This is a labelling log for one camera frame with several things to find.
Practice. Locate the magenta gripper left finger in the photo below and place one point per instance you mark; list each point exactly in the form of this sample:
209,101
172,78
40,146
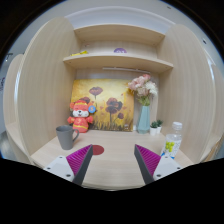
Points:
73,167

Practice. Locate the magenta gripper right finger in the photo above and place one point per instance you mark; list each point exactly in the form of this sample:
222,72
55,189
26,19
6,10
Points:
152,166

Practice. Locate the clear plastic water bottle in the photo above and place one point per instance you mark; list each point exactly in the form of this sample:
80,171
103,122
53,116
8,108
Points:
173,140

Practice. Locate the red round coaster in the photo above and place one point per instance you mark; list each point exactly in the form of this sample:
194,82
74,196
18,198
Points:
98,149

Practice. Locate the grey ceramic mug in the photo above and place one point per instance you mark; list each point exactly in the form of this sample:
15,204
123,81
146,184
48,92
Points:
67,135

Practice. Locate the teal ceramic vase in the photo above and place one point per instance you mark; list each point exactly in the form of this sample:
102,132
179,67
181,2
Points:
143,124

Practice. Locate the small potted plant front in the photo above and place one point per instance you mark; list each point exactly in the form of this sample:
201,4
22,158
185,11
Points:
153,128

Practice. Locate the small potted plant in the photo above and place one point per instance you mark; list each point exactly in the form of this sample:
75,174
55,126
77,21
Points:
159,125
153,128

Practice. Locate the small potted plant back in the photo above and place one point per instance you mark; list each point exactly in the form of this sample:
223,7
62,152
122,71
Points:
159,125

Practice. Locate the red plush mascot toy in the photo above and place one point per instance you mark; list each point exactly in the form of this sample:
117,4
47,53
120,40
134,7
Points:
81,116

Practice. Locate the yellow flower painting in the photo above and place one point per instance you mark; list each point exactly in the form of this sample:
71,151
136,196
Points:
113,100

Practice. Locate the pink white flower bouquet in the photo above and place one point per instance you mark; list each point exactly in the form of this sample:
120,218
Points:
144,88

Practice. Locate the wooden shelf unit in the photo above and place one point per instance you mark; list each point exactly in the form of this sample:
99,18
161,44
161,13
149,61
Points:
39,82

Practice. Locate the white light bar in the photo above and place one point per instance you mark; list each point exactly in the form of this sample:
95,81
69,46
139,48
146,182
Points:
126,69

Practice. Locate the yellow object on shelf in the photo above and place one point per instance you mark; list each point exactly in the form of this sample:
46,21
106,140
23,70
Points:
80,53

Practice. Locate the purple object on shelf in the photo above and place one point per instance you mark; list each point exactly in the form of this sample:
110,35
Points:
120,50

